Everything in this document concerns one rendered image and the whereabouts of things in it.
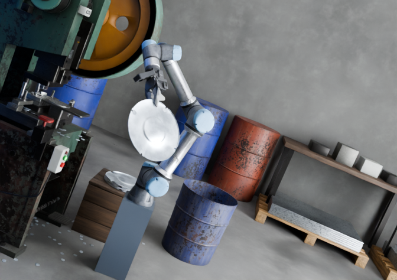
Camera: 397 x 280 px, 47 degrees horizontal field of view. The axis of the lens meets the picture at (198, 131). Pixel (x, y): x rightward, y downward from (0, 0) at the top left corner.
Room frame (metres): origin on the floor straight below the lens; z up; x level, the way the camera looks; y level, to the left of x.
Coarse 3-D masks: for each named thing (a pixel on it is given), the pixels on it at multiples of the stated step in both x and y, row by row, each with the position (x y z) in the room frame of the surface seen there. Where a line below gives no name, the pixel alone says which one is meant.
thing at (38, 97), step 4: (36, 92) 2.59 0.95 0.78; (28, 96) 2.49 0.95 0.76; (32, 96) 2.49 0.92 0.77; (36, 96) 2.49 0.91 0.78; (40, 96) 2.53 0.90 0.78; (44, 96) 2.57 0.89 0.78; (48, 96) 2.62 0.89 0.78; (36, 100) 2.48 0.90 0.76; (40, 100) 2.48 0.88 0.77; (36, 104) 2.48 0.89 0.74; (40, 104) 2.50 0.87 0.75; (44, 104) 2.55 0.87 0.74; (48, 104) 2.60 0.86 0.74
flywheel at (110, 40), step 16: (112, 0) 2.92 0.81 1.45; (128, 0) 2.91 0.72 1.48; (144, 0) 2.86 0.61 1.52; (112, 16) 2.91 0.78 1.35; (128, 16) 2.90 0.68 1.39; (144, 16) 2.86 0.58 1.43; (112, 32) 2.91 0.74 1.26; (128, 32) 2.90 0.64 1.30; (144, 32) 2.85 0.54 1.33; (96, 48) 2.92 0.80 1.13; (112, 48) 2.91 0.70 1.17; (128, 48) 2.86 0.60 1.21; (80, 64) 2.89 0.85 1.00; (96, 64) 2.88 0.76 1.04; (112, 64) 2.87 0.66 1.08
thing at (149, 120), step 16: (144, 112) 2.05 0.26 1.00; (160, 112) 2.12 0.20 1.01; (128, 128) 1.95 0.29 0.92; (144, 128) 2.01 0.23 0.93; (160, 128) 2.08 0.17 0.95; (176, 128) 2.15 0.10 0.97; (144, 144) 1.99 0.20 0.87; (160, 144) 2.05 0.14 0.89; (176, 144) 2.12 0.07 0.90; (160, 160) 2.02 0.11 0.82
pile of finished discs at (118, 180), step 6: (108, 174) 2.95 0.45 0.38; (114, 174) 3.00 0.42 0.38; (120, 174) 3.05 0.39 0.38; (126, 174) 3.11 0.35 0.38; (108, 180) 2.85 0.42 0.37; (114, 180) 2.88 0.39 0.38; (120, 180) 2.92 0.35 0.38; (126, 180) 2.97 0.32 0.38; (132, 180) 3.04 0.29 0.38; (114, 186) 2.83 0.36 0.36; (120, 186) 2.85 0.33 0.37; (126, 186) 2.87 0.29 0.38; (132, 186) 2.91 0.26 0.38
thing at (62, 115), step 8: (56, 104) 2.49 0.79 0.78; (64, 104) 2.57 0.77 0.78; (48, 112) 2.50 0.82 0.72; (56, 112) 2.50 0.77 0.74; (64, 112) 2.53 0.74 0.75; (72, 112) 2.47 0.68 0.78; (80, 112) 2.55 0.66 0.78; (56, 120) 2.49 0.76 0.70; (64, 120) 2.57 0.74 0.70; (56, 128) 2.50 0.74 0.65
